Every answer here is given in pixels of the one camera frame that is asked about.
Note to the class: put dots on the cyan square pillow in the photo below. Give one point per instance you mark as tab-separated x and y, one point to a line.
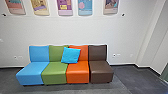
71	55

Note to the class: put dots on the orange sofa seat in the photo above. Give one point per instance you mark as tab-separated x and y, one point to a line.
77	72

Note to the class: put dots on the brown sofa seat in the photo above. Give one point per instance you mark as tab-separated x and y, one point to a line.
100	70

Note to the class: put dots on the green sofa seat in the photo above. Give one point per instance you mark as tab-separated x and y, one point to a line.
55	72

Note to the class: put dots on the blue sofa seat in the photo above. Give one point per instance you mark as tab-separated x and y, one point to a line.
31	71

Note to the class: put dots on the double white wall outlet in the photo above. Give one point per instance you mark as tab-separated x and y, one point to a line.
116	55

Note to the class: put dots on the light blue wall poster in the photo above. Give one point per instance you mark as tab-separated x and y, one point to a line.
85	7

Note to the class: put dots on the purple wall poster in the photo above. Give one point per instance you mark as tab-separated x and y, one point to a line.
64	7

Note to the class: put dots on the pink and navy wall poster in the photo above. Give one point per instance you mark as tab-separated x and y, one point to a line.
111	6

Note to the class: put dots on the small dark wall hook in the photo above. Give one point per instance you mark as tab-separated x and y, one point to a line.
123	14
4	14

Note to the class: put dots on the yellow wall poster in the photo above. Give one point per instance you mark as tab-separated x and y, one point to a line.
40	6

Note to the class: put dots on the orange and teal wall poster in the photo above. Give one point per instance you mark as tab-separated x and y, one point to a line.
15	6

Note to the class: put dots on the green framed glass window wall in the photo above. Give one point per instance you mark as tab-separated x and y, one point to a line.
165	75

